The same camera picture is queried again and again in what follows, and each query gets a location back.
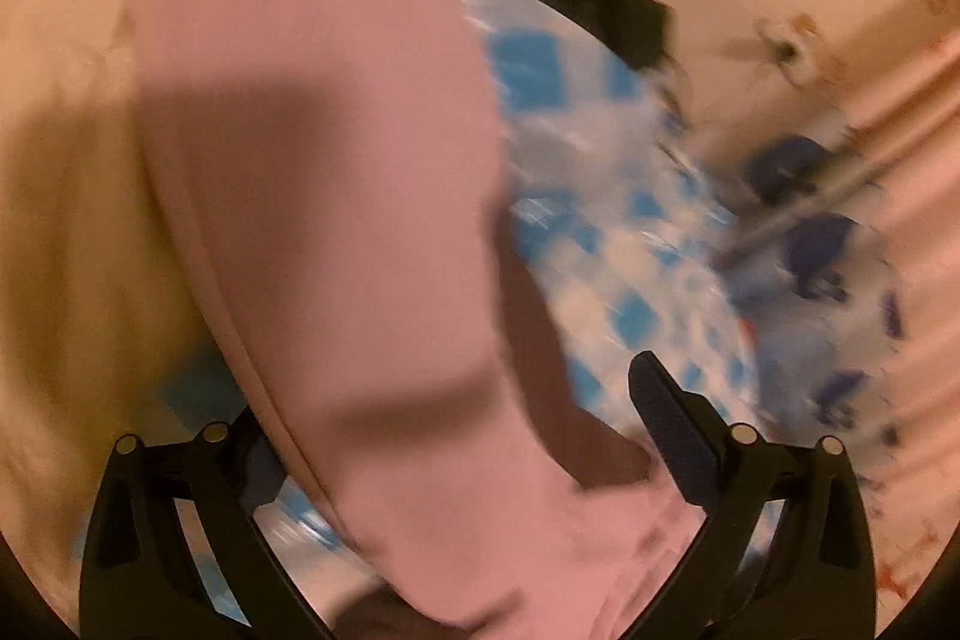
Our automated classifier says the cream quilted folded jacket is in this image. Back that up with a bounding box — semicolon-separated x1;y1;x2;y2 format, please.
2;0;242;622

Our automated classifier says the blue white checkered bed cover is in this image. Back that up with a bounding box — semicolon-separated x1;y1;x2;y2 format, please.
256;0;757;619

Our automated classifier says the pink and brown hooded jacket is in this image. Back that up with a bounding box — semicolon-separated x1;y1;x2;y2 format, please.
132;0;700;638

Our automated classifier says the whale print curtain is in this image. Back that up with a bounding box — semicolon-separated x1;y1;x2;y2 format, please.
685;31;958;627

